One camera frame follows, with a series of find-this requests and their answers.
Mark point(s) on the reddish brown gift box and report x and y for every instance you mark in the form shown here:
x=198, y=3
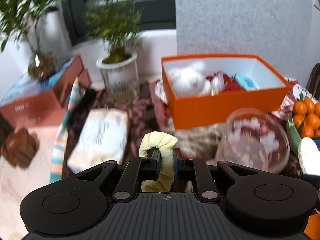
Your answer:
x=32, y=107
x=86, y=78

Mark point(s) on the printed glass cup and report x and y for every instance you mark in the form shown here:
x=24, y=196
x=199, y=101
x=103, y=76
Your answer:
x=250, y=140

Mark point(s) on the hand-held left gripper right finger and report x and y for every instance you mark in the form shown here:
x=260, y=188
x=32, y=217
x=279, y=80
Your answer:
x=176, y=162

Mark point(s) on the white round coaster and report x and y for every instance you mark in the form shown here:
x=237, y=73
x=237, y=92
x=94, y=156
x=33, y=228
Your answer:
x=308, y=155

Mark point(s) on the round wooden holder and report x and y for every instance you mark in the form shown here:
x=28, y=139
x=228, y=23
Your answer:
x=18, y=147

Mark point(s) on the wooden chair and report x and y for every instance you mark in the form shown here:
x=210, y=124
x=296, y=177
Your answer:
x=315, y=77

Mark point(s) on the plaid striped tablecloth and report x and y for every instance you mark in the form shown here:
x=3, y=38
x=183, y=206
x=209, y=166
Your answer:
x=58, y=150

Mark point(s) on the blue wipes packet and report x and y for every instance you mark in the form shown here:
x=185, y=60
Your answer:
x=246, y=83

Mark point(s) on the pile of tangerines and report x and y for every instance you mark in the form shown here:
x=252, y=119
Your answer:
x=310, y=120

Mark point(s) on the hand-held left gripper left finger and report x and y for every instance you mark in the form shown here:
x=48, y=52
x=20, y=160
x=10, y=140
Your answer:
x=158, y=161

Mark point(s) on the orange box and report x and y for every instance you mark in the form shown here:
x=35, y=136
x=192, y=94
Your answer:
x=212, y=107

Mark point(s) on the pale yellow fabric band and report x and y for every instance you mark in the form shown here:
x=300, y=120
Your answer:
x=160, y=140

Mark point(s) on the white plush dog pink heart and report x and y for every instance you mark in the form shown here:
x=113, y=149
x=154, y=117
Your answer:
x=187, y=77

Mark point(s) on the plant in glass vase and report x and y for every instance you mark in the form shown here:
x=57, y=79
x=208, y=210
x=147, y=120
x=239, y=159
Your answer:
x=41, y=65

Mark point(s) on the plant in white pot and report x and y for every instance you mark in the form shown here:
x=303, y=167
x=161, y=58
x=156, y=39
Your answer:
x=117, y=72

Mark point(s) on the red patterned blanket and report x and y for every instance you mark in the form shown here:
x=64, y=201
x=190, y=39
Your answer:
x=145, y=112

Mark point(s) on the dark red plush toy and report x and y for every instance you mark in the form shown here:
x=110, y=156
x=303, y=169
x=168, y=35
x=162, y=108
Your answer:
x=230, y=85

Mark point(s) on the white tissue pack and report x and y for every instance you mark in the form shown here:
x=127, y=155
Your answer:
x=100, y=135

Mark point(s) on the white red patterned cloth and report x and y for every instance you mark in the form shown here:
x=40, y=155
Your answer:
x=295, y=90

